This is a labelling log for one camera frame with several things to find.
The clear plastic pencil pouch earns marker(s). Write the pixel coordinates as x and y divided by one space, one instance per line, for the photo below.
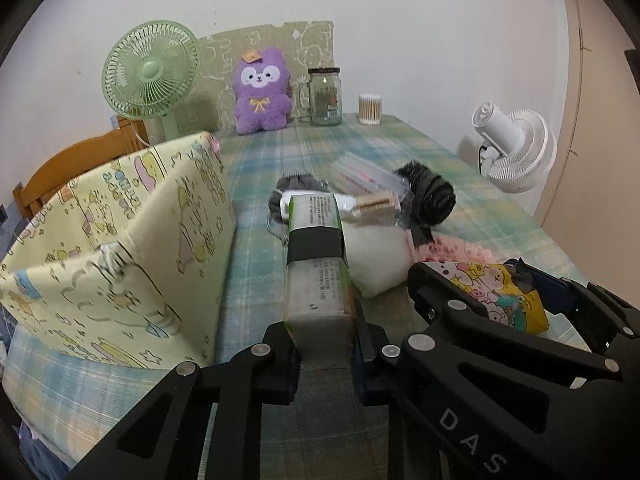
352 175

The green tissue pack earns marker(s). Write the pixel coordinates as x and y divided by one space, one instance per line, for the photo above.
319 307

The beige door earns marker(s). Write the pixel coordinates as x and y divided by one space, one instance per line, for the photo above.
590 204

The pink wet wipes pack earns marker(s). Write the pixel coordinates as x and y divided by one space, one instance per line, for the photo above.
444 247

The white roll with wooden clip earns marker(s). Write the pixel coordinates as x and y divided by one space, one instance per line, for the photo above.
367 206

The green desk fan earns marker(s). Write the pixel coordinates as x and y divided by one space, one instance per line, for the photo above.
150 71

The purple plush bear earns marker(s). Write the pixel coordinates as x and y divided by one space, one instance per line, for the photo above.
262 95

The glass mason jar mug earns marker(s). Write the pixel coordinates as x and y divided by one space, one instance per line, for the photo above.
321 96

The black umbrella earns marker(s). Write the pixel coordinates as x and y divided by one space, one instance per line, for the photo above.
430 202

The green patterned board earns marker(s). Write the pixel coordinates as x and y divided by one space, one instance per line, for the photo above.
210 103

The yellow cartoon storage box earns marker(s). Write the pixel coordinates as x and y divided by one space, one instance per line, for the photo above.
125 264

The cotton swab container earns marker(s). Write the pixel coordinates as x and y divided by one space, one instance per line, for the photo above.
369 109

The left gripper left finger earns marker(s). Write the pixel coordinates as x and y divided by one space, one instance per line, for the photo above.
200 422

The cartoon tissue pack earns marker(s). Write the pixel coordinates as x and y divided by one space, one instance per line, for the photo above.
509 297

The white standing fan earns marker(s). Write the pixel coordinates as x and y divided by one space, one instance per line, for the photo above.
518 149

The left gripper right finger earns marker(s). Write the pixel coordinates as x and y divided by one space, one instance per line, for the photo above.
373 362

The wooden bed headboard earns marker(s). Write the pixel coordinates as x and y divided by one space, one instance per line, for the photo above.
128 137

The white towel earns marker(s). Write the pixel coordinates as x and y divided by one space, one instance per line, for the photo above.
379 257

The gray socks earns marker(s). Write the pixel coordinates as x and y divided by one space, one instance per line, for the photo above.
291 186

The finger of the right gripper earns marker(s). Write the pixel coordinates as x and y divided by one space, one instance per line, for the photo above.
439 302
595 312

